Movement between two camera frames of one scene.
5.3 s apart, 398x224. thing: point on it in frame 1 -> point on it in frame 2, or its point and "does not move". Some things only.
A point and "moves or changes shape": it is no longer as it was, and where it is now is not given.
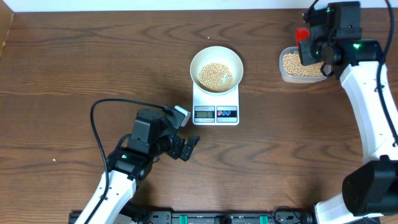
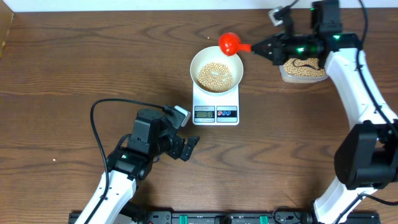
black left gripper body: x=171 y=147 does not move
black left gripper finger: x=191 y=142 does not move
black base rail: x=205 y=217 does not move
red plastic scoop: x=301 y=33 moves or changes shape
